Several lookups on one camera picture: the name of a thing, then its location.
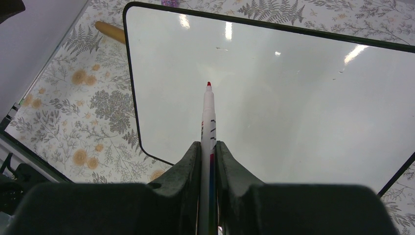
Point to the white black-framed whiteboard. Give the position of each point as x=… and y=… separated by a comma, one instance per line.
x=292, y=105

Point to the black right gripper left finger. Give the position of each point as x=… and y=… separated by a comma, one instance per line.
x=176, y=194

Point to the red whiteboard marker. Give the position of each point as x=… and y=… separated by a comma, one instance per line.
x=207, y=210

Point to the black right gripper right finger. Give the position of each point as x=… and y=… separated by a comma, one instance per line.
x=235, y=200

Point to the wooden rolling pin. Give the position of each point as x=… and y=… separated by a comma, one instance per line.
x=111, y=31

